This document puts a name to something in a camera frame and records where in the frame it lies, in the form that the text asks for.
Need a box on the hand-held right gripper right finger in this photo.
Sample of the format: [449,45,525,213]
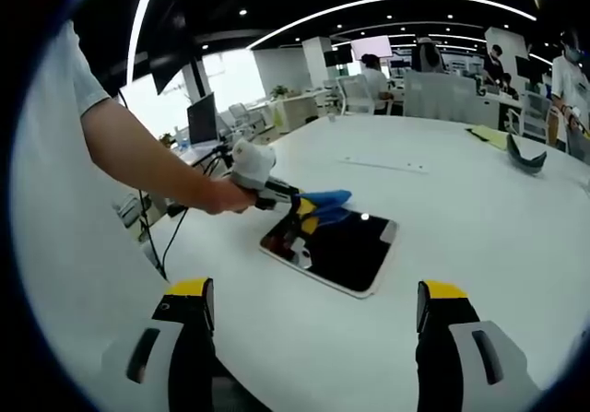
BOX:
[414,278,543,412]

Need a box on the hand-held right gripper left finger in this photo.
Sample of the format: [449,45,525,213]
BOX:
[100,277,217,412]

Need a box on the blue cleaning cloth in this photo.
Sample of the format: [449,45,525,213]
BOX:
[292,189,354,229]

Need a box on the black tablet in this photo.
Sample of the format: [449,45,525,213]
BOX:
[259,207,399,300]

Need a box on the yellow cloth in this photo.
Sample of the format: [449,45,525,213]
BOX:
[465,124,511,150]

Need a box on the person's left hand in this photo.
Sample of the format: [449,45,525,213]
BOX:
[202,176,259,216]

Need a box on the white office chair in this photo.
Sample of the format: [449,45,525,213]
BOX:
[337,74,375,116]
[506,91,552,144]
[229,101,253,130]

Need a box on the computer monitor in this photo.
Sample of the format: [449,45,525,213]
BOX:
[186,91,218,147]

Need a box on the white low cabinet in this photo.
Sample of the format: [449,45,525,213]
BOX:
[274,93,328,135]

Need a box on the black hanging screen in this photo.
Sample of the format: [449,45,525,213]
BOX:
[147,13,199,96]

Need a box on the grey partition panel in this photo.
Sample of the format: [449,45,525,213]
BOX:
[403,69,478,123]

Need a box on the dark grey curved object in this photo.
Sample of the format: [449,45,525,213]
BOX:
[505,133,549,177]

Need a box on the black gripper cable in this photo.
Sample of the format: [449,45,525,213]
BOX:
[137,147,234,280]

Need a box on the pink wall screen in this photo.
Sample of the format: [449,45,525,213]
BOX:
[350,35,394,59]

